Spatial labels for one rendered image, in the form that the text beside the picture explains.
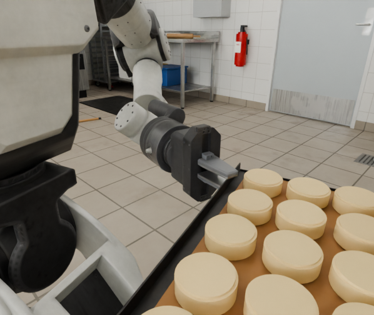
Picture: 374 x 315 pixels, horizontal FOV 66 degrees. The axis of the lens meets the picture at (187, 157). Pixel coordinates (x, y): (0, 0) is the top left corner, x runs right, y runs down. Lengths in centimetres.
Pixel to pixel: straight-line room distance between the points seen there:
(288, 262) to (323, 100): 354
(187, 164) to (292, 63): 350
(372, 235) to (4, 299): 40
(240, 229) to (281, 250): 4
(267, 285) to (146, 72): 56
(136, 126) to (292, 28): 345
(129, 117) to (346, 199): 38
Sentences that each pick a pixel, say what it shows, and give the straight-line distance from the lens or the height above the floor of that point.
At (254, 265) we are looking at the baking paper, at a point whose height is 77.
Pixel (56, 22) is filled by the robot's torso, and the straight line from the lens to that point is 36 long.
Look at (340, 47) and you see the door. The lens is 369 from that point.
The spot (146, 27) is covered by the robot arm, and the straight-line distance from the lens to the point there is 70.
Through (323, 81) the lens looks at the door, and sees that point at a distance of 375.
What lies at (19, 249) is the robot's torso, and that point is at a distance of 43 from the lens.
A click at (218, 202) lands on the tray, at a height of 77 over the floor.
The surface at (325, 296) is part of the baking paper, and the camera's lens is 28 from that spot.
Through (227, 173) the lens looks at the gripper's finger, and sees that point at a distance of 39.
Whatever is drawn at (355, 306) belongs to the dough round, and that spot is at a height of 79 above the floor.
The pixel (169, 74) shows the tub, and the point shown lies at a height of 40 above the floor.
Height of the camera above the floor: 96
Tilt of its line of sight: 24 degrees down
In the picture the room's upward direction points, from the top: 1 degrees clockwise
